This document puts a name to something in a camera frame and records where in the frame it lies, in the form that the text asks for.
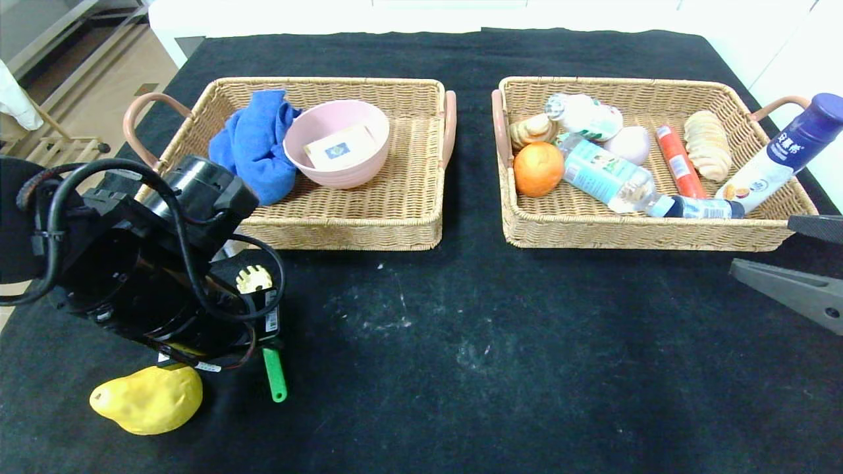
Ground beige ridged bread roll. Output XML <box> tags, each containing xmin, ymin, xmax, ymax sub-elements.
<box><xmin>683</xmin><ymin>111</ymin><xmax>732</xmax><ymax>182</ymax></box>

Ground white hanging cloth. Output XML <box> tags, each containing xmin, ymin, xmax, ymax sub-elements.
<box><xmin>0</xmin><ymin>58</ymin><xmax>47</xmax><ymax>132</ymax></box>

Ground white milk drink bottle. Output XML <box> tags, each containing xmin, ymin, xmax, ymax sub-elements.
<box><xmin>545</xmin><ymin>93</ymin><xmax>624</xmax><ymax>142</ymax></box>

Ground yellow pasta spoon green handle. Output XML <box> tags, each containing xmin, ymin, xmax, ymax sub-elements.
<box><xmin>236</xmin><ymin>265</ymin><xmax>288</xmax><ymax>403</ymax></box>

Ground white card box blue diamond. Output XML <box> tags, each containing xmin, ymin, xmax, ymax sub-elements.
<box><xmin>304</xmin><ymin>124</ymin><xmax>377</xmax><ymax>171</ymax></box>

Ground wicker basket pink handles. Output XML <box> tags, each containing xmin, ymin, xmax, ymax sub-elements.
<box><xmin>122</xmin><ymin>77</ymin><xmax>458</xmax><ymax>251</ymax></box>
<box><xmin>492</xmin><ymin>76</ymin><xmax>821</xmax><ymax>251</ymax></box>

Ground clear water bottle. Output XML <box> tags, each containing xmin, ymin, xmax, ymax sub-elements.
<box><xmin>557</xmin><ymin>132</ymin><xmax>674</xmax><ymax>218</ymax></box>

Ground pink bowl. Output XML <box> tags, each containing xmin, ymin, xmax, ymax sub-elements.
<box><xmin>283</xmin><ymin>99</ymin><xmax>391</xmax><ymax>190</ymax></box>

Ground white counter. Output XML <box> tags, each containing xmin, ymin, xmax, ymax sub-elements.
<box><xmin>150</xmin><ymin>0</ymin><xmax>686</xmax><ymax>70</ymax></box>

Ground orange sausage stick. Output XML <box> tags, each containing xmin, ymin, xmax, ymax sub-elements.
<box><xmin>656</xmin><ymin>125</ymin><xmax>708</xmax><ymax>200</ymax></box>

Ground black table cloth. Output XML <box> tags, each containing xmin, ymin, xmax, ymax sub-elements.
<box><xmin>0</xmin><ymin>28</ymin><xmax>843</xmax><ymax>474</ymax></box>

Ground orange fruit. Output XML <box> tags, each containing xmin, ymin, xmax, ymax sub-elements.
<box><xmin>513</xmin><ymin>142</ymin><xmax>565</xmax><ymax>198</ymax></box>

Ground golden bread bun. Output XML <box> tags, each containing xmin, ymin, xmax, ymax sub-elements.
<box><xmin>509</xmin><ymin>113</ymin><xmax>560</xmax><ymax>151</ymax></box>

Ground thick black camera cable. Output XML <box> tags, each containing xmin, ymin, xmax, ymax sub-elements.
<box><xmin>0</xmin><ymin>158</ymin><xmax>288</xmax><ymax>323</ymax></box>

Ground metal shelf frame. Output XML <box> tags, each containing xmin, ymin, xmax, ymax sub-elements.
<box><xmin>0</xmin><ymin>0</ymin><xmax>159</xmax><ymax>93</ymax></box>

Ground pale pink egg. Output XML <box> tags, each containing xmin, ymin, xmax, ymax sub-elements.
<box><xmin>603</xmin><ymin>126</ymin><xmax>651</xmax><ymax>165</ymax></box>

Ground blue cloth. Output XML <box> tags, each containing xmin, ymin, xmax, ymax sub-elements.
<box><xmin>209</xmin><ymin>90</ymin><xmax>302</xmax><ymax>206</ymax></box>

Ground yellow pear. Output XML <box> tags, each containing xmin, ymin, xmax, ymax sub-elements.
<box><xmin>89</xmin><ymin>364</ymin><xmax>204</xmax><ymax>436</ymax></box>

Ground white bottle blue cap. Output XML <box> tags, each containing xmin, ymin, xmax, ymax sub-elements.
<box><xmin>715</xmin><ymin>93</ymin><xmax>843</xmax><ymax>215</ymax></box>

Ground beige metal trolley rack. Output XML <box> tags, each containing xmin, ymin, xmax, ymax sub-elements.
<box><xmin>0</xmin><ymin>109</ymin><xmax>113</xmax><ymax>169</ymax></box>

